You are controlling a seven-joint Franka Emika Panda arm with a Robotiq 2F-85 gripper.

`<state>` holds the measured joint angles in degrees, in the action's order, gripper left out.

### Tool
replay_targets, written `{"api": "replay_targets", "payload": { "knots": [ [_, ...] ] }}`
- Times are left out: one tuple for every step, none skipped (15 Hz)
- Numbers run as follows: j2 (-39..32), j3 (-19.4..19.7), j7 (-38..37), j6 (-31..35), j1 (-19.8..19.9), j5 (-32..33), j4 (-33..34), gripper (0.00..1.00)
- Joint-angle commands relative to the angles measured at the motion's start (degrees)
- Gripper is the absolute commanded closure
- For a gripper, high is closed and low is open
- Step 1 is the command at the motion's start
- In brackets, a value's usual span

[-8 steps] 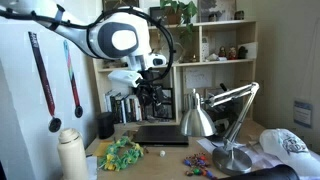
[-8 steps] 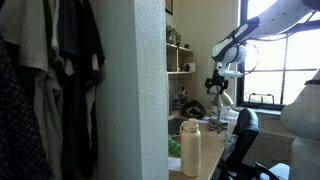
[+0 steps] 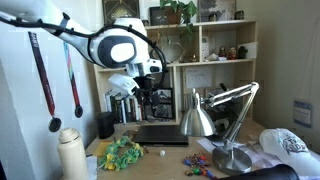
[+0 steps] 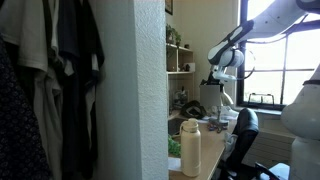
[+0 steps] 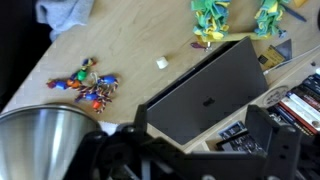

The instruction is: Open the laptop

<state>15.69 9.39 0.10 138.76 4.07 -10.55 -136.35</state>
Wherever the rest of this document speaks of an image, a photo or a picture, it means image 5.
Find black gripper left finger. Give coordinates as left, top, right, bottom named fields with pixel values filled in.
left=133, top=103, right=158, bottom=145

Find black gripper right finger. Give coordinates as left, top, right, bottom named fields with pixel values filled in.
left=245, top=104, right=303, bottom=162

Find dark grey laptop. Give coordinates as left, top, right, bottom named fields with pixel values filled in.
left=145, top=35, right=270, bottom=146

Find blue spine book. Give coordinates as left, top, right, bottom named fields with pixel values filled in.
left=270, top=105, right=299, bottom=128

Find red spine book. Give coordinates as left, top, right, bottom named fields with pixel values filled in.
left=278, top=100, right=317, bottom=136

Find white paper sheets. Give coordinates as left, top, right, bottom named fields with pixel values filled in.
left=99, top=121, right=118, bottom=135

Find black printed box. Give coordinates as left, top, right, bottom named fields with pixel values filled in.
left=215, top=131, right=265, bottom=153

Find white spine book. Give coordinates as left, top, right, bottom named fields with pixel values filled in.
left=285, top=91, right=320, bottom=126

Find small blue printed card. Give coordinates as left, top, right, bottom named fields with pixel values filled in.
left=218, top=120, right=248, bottom=141

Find small white ball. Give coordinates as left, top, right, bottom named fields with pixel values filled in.
left=155, top=56, right=170, bottom=70

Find wooden shelf unit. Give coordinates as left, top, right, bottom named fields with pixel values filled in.
left=146, top=49, right=320, bottom=154

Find black spine book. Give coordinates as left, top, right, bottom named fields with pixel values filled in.
left=299, top=73, right=320, bottom=101

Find yellow black card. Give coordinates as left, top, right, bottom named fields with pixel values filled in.
left=258, top=44, right=286, bottom=71

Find dark triangular card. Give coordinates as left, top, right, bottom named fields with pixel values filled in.
left=274, top=38, right=294, bottom=61

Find small purple clip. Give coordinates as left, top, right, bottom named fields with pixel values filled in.
left=190, top=41, right=214, bottom=53

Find silver desk lamp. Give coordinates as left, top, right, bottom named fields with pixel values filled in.
left=0, top=103, right=103, bottom=180

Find yellow paper sheet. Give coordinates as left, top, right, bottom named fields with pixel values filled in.
left=196, top=31, right=268, bottom=43

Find green yellow fleece garland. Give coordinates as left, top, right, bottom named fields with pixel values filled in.
left=189, top=0, right=291, bottom=43

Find blue pen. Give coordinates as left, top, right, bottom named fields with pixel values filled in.
left=283, top=3, right=308, bottom=24

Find light grey cloth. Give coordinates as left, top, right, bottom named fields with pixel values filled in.
left=34, top=0, right=96, bottom=43

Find colourful bead rope toy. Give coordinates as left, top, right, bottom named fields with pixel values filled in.
left=45, top=57, right=120, bottom=115

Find white cable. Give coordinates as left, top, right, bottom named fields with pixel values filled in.
left=262, top=44, right=320, bottom=76

